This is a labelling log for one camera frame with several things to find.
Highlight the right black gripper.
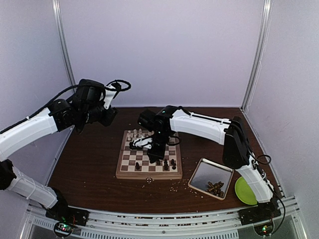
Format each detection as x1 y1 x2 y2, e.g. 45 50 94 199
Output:
147 130 170 162

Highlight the wooden chess board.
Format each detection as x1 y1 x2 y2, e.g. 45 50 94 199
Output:
116 130 182 180

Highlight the metal tray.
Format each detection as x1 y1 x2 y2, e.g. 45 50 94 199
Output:
188 158 234 200

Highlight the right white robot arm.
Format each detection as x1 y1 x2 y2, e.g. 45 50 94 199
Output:
130 106 275 220

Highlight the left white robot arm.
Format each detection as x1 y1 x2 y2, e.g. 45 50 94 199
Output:
0 79 123 221

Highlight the pile of dark chess pieces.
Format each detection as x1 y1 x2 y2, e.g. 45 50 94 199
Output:
206 181 225 198

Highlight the green plate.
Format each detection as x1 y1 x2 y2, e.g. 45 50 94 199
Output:
235 177 257 206

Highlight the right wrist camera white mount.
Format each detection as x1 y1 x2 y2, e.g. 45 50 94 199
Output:
129 136 153 150

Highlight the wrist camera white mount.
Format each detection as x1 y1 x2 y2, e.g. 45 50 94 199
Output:
129 136 153 150
104 82 122 110

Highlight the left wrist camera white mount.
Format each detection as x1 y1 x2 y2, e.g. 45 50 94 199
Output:
104 82 122 110

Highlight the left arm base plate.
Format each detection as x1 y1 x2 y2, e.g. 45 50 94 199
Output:
45 208 89 226

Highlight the left aluminium frame post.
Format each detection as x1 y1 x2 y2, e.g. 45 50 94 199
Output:
52 0 76 86

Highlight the aluminium frame post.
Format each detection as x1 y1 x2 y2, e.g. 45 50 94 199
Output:
52 0 76 86
241 0 273 113

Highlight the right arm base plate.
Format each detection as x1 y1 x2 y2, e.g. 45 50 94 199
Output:
238 206 282 225

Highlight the right aluminium frame post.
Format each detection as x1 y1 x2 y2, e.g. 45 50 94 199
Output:
241 0 273 113

